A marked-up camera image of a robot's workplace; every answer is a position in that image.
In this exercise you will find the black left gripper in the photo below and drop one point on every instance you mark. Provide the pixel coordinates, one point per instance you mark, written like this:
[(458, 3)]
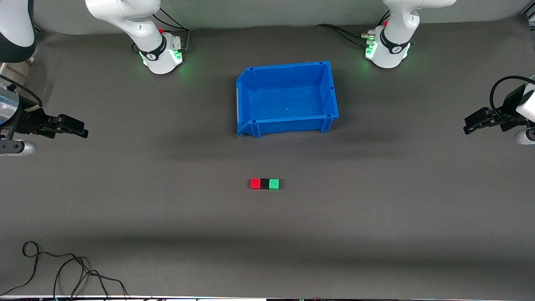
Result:
[(504, 116)]

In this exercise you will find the black cube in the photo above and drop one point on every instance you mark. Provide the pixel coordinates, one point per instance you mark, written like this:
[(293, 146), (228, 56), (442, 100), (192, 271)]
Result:
[(264, 184)]

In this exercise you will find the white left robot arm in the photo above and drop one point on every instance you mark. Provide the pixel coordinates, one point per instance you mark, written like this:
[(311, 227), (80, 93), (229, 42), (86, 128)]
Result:
[(395, 37)]

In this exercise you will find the red cube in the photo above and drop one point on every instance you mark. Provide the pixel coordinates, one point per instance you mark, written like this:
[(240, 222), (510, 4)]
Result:
[(255, 183)]

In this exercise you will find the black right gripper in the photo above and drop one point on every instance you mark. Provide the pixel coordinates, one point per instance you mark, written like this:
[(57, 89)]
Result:
[(29, 124)]

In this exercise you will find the green cube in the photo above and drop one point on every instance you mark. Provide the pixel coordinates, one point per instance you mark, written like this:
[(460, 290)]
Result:
[(274, 184)]

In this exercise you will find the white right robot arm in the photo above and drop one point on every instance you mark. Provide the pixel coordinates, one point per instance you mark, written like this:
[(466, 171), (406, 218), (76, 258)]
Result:
[(142, 29)]

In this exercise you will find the blue plastic bin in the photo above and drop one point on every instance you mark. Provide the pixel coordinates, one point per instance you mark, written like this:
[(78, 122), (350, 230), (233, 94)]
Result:
[(288, 102)]

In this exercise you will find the beige box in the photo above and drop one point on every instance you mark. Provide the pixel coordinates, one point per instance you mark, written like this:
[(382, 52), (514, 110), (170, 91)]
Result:
[(12, 67)]

